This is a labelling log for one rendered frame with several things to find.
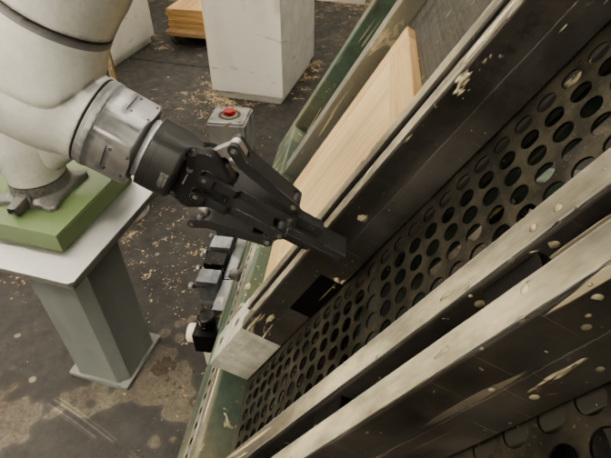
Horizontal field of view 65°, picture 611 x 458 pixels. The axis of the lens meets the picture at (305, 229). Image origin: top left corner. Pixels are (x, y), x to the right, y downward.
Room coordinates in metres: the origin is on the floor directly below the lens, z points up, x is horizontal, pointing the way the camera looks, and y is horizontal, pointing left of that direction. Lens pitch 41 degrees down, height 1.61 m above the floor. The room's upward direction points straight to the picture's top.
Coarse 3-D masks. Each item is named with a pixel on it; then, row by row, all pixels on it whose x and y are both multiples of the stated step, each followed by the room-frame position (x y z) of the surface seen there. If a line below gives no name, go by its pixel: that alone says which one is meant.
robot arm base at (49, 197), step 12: (60, 180) 1.07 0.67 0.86; (72, 180) 1.11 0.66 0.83; (12, 192) 1.04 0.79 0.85; (24, 192) 1.02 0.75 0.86; (36, 192) 1.03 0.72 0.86; (48, 192) 1.04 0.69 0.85; (60, 192) 1.06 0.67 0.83; (0, 204) 1.02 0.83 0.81; (12, 204) 0.99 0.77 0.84; (24, 204) 1.00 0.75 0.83; (36, 204) 1.01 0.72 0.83; (48, 204) 1.01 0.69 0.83
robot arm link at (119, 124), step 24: (96, 96) 0.41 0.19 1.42; (120, 96) 0.42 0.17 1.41; (96, 120) 0.40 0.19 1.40; (120, 120) 0.40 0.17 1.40; (144, 120) 0.41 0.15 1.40; (96, 144) 0.39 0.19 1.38; (120, 144) 0.39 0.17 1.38; (144, 144) 0.40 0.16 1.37; (96, 168) 0.39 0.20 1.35; (120, 168) 0.39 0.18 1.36
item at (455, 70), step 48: (528, 0) 0.41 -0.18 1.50; (576, 0) 0.41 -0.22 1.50; (480, 48) 0.42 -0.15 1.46; (528, 48) 0.41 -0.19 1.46; (576, 48) 0.41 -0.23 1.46; (432, 96) 0.43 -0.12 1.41; (480, 96) 0.41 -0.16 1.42; (528, 96) 0.41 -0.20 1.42; (384, 144) 0.46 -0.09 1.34; (432, 144) 0.42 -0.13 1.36; (480, 144) 0.41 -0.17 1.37; (336, 192) 0.49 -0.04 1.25; (384, 192) 0.42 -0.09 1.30; (432, 192) 0.42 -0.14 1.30; (384, 240) 0.42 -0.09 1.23; (288, 288) 0.44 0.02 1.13; (336, 288) 0.43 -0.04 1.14; (240, 336) 0.45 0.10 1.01; (288, 336) 0.44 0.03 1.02
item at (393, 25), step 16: (400, 0) 1.04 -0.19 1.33; (416, 0) 1.02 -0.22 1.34; (400, 16) 1.02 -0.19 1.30; (384, 32) 1.03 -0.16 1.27; (400, 32) 1.02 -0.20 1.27; (368, 48) 1.03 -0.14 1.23; (384, 48) 1.02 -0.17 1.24; (368, 64) 1.03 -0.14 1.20; (352, 80) 1.03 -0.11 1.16; (336, 96) 1.04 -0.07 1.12; (352, 96) 1.03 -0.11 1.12; (336, 112) 1.04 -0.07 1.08; (320, 128) 1.04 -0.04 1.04; (304, 144) 1.05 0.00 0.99; (320, 144) 1.04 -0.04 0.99; (288, 160) 1.10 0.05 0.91; (304, 160) 1.05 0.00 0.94
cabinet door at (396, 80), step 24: (408, 48) 0.83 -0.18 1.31; (384, 72) 0.89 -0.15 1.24; (408, 72) 0.74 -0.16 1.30; (360, 96) 0.92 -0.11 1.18; (384, 96) 0.78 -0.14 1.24; (408, 96) 0.66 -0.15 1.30; (360, 120) 0.82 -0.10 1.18; (384, 120) 0.69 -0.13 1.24; (336, 144) 0.85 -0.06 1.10; (360, 144) 0.72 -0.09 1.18; (312, 168) 0.91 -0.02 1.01; (336, 168) 0.75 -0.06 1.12; (312, 192) 0.79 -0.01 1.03
